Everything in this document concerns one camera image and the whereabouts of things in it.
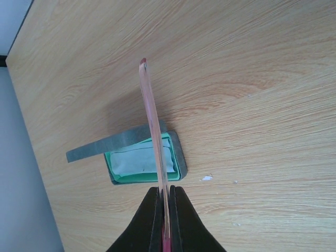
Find grey-blue glasses case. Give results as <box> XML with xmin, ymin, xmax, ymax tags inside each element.
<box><xmin>66</xmin><ymin>120</ymin><xmax>187</xmax><ymax>185</ymax></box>

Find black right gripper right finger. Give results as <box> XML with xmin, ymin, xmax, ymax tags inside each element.
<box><xmin>169</xmin><ymin>185</ymin><xmax>225</xmax><ymax>252</ymax></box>

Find pink sunglasses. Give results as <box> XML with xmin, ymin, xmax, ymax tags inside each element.
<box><xmin>139</xmin><ymin>58</ymin><xmax>172</xmax><ymax>251</ymax></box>

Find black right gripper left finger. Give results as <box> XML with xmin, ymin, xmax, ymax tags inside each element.
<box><xmin>107</xmin><ymin>187</ymin><xmax>163</xmax><ymax>251</ymax></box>

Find blue cleaning cloth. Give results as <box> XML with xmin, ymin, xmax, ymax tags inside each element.
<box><xmin>109</xmin><ymin>138</ymin><xmax>176</xmax><ymax>177</ymax></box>

